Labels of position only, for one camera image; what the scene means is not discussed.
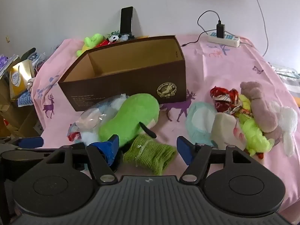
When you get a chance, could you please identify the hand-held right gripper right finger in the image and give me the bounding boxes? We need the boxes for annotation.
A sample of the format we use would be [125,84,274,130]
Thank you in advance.
[176,136,252,184]

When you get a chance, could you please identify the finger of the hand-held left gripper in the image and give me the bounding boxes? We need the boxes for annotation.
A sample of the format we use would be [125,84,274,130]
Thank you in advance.
[0,136,44,149]

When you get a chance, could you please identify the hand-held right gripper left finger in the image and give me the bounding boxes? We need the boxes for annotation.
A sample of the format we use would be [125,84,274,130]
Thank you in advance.
[43,135,121,185]

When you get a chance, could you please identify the large green plush toy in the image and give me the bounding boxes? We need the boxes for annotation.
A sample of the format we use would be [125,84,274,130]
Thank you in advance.
[98,93,160,147]

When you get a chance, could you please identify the green knitted cloth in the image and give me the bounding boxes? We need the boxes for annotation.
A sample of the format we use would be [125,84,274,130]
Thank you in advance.
[122,133,177,176]

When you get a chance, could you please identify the brown cardboard box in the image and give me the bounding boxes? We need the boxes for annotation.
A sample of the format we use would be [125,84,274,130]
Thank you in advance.
[58,35,187,112]

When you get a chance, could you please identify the stacked cardboard boxes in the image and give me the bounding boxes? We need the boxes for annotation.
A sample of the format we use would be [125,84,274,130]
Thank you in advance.
[0,75,43,139]

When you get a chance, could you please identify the light teal plush slipper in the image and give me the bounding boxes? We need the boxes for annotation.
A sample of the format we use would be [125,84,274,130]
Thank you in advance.
[186,101,219,147]

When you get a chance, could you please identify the blue patterned packet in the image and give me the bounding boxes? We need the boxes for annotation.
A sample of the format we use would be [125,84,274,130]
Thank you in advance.
[17,90,33,107]

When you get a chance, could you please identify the cream plush toy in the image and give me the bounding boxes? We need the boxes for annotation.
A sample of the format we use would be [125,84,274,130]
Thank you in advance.
[211,112,246,150]

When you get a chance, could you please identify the gold paper bag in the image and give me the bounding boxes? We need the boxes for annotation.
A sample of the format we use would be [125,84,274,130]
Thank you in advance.
[9,59,35,101]

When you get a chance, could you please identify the red patterned scarf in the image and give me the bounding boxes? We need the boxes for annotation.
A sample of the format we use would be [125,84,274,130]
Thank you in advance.
[210,87,252,118]

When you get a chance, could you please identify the neon yellow mesh sponge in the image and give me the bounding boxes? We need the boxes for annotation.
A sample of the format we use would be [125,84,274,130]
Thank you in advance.
[238,94,275,156]

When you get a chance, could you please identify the purple printed packet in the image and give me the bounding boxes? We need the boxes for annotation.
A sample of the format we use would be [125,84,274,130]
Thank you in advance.
[0,54,19,75]

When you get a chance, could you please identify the pink printed bedsheet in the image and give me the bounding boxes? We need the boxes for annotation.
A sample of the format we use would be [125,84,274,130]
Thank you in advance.
[30,34,300,223]

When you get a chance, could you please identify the dusty pink plush toy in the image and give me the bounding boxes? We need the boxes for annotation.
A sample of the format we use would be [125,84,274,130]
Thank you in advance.
[240,81,282,134]

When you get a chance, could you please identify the green and yellow plush toy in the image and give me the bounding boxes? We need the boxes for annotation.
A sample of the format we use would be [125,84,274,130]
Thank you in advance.
[76,33,106,57]

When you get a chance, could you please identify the black and white mouse plush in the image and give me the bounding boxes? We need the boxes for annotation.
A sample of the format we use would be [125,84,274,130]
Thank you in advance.
[108,33,122,43]

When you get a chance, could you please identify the white fluffy plush toy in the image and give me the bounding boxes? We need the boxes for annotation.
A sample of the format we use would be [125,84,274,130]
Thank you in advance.
[269,101,298,157]

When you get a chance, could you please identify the black phone stand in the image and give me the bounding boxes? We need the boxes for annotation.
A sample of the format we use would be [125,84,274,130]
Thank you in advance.
[119,31,136,40]

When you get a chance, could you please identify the white power strip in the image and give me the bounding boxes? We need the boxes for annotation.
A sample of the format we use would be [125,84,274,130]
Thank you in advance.
[207,31,241,47]

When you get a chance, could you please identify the black smartphone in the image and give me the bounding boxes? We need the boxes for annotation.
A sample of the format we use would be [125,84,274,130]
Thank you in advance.
[120,6,134,34]

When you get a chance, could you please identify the black charger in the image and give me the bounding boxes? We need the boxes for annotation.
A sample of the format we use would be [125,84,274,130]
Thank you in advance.
[216,21,225,38]

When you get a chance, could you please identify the black cable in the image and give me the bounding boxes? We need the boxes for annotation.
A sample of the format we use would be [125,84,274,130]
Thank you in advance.
[181,10,222,48]

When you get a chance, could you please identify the grey cable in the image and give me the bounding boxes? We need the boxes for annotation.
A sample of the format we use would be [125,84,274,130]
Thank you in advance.
[251,0,269,57]

